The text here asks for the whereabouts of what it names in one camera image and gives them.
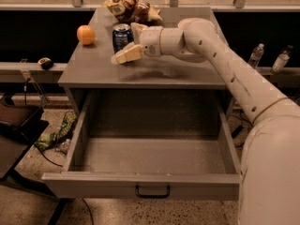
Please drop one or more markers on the grey open top drawer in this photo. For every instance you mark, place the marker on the grey open top drawer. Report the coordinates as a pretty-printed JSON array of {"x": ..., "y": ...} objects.
[{"x": 109, "y": 156}]

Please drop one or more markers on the green snack bag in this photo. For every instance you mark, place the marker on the green snack bag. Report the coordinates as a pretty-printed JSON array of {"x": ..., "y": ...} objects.
[{"x": 48, "y": 140}]

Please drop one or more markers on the white bowl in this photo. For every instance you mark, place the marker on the white bowl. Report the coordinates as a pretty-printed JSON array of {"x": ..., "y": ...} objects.
[{"x": 182, "y": 24}]

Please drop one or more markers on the clear water bottle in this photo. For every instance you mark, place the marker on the clear water bottle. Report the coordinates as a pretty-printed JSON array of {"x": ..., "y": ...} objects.
[{"x": 256, "y": 56}]

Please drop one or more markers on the blue pepsi can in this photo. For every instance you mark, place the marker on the blue pepsi can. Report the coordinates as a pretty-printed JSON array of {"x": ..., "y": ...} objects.
[{"x": 121, "y": 36}]

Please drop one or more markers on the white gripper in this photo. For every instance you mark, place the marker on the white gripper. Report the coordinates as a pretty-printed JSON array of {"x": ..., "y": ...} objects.
[{"x": 150, "y": 40}]

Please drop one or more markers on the brown chip bag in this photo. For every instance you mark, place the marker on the brown chip bag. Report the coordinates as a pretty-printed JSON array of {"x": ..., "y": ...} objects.
[{"x": 132, "y": 11}]

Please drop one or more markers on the dark side table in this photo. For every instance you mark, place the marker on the dark side table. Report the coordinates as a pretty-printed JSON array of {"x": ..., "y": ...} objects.
[{"x": 20, "y": 127}]

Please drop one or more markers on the grey cabinet counter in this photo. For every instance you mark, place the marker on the grey cabinet counter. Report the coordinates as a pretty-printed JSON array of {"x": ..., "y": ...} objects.
[{"x": 147, "y": 86}]

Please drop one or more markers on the black drawer handle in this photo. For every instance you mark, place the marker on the black drawer handle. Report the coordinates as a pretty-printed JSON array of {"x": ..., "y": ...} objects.
[{"x": 152, "y": 192}]

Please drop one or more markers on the yellow black tape measure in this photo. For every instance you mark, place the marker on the yellow black tape measure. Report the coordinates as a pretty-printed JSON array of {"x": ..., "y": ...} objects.
[{"x": 45, "y": 62}]

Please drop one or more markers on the orange fruit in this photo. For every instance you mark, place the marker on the orange fruit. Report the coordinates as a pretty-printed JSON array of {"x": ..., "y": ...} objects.
[{"x": 86, "y": 34}]

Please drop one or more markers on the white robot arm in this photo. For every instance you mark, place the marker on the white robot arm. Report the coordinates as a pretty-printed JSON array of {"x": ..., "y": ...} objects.
[{"x": 269, "y": 191}]

